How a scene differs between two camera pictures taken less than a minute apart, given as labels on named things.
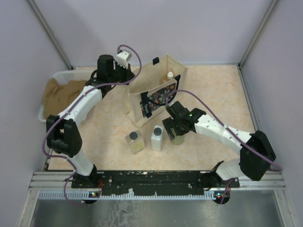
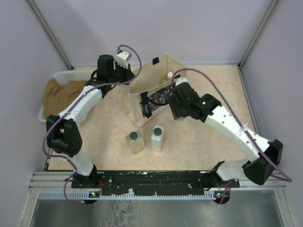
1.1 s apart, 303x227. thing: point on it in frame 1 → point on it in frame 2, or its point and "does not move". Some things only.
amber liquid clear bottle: [169, 76] does not move
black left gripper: [128, 73] does not move
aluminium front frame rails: [57, 180] does not move
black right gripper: [169, 123] → [177, 113]
